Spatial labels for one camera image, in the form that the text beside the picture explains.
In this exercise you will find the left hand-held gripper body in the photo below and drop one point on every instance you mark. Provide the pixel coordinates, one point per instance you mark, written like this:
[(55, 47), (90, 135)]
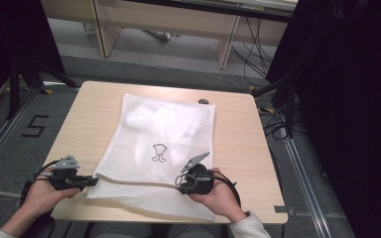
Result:
[(65, 173)]

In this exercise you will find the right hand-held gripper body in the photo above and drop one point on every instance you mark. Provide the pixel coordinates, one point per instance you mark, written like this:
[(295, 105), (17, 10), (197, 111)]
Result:
[(199, 180)]

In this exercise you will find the white mesh laundry bag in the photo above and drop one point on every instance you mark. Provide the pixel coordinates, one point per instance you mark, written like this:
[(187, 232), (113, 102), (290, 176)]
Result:
[(152, 198)]

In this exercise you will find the person's right hand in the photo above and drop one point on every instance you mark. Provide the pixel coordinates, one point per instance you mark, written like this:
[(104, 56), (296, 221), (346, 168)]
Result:
[(220, 198)]

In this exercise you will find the person's left hand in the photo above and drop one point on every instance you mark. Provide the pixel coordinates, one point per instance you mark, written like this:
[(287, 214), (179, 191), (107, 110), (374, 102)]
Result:
[(44, 195)]

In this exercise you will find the white garment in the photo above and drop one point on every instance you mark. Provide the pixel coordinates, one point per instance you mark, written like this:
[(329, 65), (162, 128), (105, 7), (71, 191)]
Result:
[(165, 124)]

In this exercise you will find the small dark round object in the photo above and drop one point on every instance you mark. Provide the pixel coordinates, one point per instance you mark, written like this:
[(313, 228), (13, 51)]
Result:
[(203, 101)]

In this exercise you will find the black metal stand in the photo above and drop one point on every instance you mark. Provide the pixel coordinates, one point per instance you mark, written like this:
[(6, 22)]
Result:
[(286, 99), (15, 89)]

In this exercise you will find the black curtain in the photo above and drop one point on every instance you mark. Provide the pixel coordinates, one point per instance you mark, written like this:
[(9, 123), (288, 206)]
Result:
[(350, 115), (13, 36)]

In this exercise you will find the light wooden desk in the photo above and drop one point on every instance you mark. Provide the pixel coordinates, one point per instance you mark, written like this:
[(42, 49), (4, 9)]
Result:
[(165, 20)]

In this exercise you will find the metal floor rail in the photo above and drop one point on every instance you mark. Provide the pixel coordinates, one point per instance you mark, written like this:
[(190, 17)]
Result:
[(3, 132), (306, 185)]

